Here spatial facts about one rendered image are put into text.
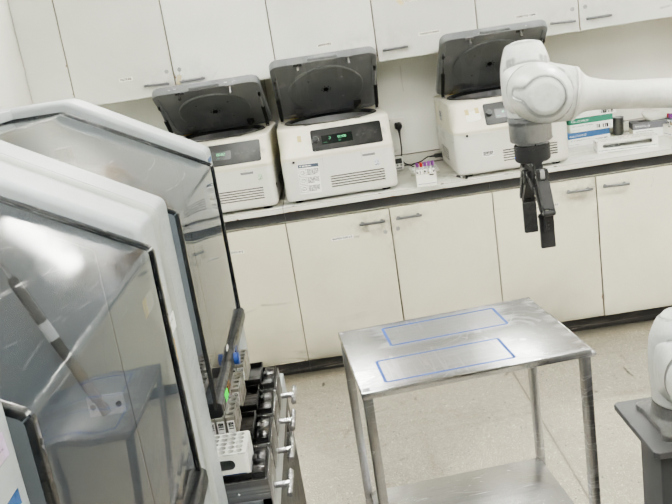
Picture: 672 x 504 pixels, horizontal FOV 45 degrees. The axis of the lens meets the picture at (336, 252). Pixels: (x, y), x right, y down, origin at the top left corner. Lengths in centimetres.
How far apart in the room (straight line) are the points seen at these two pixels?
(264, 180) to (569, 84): 258
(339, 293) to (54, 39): 189
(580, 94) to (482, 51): 270
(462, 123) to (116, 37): 176
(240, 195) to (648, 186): 201
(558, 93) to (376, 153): 249
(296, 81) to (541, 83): 275
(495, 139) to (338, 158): 76
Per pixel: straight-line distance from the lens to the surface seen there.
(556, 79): 155
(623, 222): 430
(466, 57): 428
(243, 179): 398
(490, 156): 405
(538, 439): 275
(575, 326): 444
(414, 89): 458
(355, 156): 396
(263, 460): 184
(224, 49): 421
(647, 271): 442
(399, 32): 422
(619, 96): 164
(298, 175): 397
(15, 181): 140
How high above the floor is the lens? 170
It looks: 15 degrees down
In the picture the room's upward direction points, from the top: 9 degrees counter-clockwise
